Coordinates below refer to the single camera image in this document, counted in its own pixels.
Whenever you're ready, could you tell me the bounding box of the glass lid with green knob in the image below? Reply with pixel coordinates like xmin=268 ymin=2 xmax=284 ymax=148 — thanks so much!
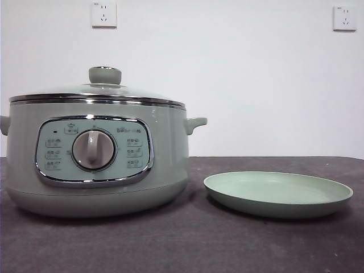
xmin=8 ymin=66 xmax=185 ymax=110

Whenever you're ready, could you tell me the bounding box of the pale green electric steamer pot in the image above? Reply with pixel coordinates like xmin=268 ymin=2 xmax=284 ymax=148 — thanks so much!
xmin=0 ymin=98 xmax=208 ymax=219

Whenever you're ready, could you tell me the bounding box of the pale green round plate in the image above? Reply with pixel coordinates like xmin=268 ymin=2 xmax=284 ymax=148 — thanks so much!
xmin=203 ymin=171 xmax=354 ymax=220

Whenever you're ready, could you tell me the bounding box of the white wall socket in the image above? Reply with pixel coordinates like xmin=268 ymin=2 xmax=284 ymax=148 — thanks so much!
xmin=91 ymin=2 xmax=118 ymax=29
xmin=333 ymin=6 xmax=357 ymax=32

